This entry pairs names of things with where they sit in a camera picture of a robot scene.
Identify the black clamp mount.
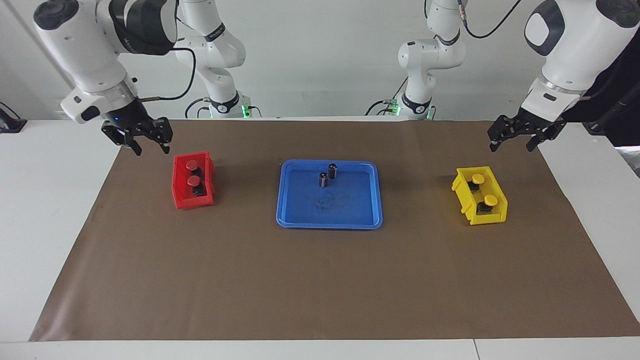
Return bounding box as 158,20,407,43
0,102,28,134

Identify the yellow plastic bin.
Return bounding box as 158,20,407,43
451,166,509,226

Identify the black base cable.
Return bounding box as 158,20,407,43
184,97,213,120
364,77,408,117

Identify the red plastic bin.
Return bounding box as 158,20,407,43
171,151,216,210

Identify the grey metallic object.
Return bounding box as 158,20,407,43
617,146,640,179

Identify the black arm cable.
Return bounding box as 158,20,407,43
457,0,523,40
137,46,197,102

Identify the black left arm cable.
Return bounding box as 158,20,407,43
457,0,523,40

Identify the blue plastic tray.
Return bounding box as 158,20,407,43
275,159,384,230

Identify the black panel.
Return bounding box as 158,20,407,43
565,47,640,148

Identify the brown paper table mat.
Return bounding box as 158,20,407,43
28,119,640,342

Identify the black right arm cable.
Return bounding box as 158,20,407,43
137,46,197,102

